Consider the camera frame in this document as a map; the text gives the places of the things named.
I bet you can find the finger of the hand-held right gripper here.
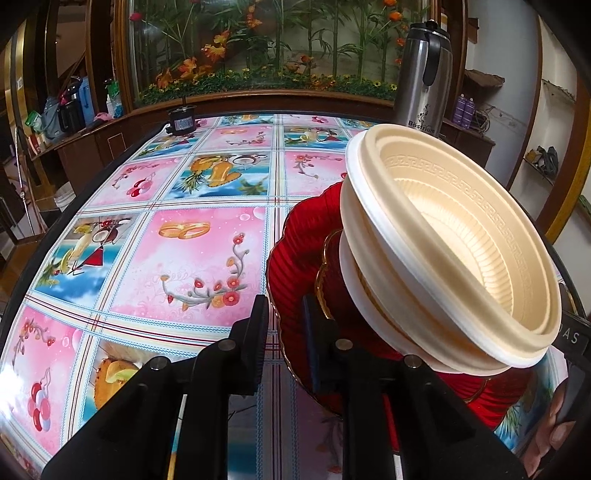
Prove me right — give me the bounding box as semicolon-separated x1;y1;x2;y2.
556;314;591;358

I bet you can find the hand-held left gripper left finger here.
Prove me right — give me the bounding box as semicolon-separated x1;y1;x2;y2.
41;295;271;480

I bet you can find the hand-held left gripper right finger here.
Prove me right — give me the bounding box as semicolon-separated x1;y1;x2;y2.
302;294;527;480

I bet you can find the small white foam plate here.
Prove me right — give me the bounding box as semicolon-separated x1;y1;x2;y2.
355;258;439;365

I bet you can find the cream plastic bowl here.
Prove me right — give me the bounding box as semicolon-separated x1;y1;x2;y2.
365;127;561;361

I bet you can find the large white foam plate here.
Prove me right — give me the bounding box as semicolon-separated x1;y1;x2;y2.
342;134;513;374

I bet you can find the person's right hand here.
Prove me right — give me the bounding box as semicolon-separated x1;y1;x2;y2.
526;378;591;480

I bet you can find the dark cloth bundle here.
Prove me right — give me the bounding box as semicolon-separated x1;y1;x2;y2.
529;147;559;174

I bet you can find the wooden side cabinet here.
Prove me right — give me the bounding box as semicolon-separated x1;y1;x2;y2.
441;117;497;162

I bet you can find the small black motor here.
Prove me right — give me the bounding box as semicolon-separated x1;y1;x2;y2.
166;97;197;136

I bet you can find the white bucket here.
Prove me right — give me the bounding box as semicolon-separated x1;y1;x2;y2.
54;187;77;213

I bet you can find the stainless steel thermos jug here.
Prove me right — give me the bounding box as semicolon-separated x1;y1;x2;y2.
392;21;453;137

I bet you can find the glass flower display case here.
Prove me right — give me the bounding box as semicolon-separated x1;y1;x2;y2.
115;0;467;112

